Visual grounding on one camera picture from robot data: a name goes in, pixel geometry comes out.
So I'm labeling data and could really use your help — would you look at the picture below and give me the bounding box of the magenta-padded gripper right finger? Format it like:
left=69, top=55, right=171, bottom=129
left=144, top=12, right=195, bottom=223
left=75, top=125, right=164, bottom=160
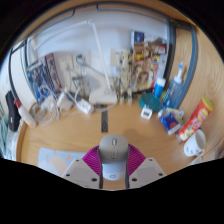
left=124, top=143, right=167, bottom=190

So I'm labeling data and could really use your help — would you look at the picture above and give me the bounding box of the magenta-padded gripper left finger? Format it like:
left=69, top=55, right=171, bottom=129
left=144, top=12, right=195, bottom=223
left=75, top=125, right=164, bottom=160
left=61, top=143, right=103, bottom=190

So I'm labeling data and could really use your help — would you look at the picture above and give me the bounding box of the light grey computer mouse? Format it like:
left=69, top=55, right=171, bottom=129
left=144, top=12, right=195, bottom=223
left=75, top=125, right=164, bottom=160
left=97, top=134, right=130, bottom=182

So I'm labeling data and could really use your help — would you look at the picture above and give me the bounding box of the pastel sun cloud mouse pad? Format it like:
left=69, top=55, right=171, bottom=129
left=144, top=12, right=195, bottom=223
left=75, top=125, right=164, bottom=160
left=37, top=147, right=87, bottom=177

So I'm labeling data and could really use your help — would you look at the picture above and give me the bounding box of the white mug with face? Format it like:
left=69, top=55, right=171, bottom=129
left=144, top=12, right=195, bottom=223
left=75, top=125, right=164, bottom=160
left=183, top=129, right=207, bottom=158

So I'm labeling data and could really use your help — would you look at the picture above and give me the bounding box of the blue tissue pack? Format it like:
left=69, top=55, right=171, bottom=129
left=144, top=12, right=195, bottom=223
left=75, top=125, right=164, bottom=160
left=158, top=107, right=185, bottom=136

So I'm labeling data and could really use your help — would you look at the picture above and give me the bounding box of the black ruler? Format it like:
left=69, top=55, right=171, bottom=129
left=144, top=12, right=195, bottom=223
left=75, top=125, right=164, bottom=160
left=100, top=110, right=109, bottom=133

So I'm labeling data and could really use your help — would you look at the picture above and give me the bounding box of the small white digital clock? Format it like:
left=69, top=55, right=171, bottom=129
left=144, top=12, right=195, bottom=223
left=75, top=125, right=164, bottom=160
left=140, top=105, right=154, bottom=120

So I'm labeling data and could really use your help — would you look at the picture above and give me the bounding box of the white power strip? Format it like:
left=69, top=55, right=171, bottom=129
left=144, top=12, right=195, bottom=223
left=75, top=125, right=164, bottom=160
left=74, top=97, right=95, bottom=115

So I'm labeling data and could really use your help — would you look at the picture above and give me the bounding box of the red chips can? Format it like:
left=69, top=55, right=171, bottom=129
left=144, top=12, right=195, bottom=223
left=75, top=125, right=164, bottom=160
left=176, top=96, right=214, bottom=143

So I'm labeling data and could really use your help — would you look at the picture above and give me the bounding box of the teal bowl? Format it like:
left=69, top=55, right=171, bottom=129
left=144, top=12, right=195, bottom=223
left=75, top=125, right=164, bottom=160
left=138, top=92, right=164, bottom=114

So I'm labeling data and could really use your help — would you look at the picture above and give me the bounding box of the white power adapter block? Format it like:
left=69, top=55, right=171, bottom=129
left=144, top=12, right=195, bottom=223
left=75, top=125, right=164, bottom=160
left=56, top=91, right=74, bottom=112

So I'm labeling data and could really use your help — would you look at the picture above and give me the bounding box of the small white charger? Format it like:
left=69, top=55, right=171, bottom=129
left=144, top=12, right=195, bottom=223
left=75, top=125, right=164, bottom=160
left=41, top=94, right=56, bottom=113

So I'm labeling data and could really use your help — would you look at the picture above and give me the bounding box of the white desk lamp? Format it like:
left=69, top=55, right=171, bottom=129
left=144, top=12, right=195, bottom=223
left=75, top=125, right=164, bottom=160
left=33, top=19, right=119, bottom=106

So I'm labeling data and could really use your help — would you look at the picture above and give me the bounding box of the light green blanket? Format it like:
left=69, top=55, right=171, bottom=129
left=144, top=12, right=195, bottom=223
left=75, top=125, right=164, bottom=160
left=0, top=114, right=18, bottom=159

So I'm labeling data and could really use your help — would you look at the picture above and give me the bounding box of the blue white-capped bottle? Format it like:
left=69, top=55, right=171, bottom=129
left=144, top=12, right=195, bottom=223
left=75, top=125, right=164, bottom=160
left=152, top=77, right=167, bottom=99

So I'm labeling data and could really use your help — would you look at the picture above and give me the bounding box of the blue spray bottle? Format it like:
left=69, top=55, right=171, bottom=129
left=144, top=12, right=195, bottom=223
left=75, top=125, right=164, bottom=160
left=163, top=62, right=184, bottom=109

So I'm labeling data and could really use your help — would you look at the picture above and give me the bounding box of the black bag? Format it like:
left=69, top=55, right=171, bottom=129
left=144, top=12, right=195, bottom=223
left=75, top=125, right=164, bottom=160
left=5, top=90, right=22, bottom=133

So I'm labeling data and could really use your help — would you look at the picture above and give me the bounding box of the thin gooseneck lamp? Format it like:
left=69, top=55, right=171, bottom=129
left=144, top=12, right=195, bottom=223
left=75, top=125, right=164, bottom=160
left=75, top=54, right=108, bottom=93

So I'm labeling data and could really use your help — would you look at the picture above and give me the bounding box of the beige robot model figure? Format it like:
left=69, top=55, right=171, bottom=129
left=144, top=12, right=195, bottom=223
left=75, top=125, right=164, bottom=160
left=116, top=49, right=139, bottom=106

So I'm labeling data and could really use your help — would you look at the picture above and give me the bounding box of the blue model kit box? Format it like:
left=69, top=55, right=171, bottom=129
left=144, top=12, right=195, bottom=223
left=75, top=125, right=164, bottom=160
left=25, top=53, right=63, bottom=104

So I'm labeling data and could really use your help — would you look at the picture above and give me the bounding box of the colourful figure box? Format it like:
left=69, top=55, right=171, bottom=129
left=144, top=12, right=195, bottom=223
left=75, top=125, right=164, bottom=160
left=130, top=30, right=168, bottom=93

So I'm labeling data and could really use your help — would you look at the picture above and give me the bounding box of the white wall socket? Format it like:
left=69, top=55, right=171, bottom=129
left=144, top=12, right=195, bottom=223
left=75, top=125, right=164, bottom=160
left=59, top=53, right=91, bottom=73

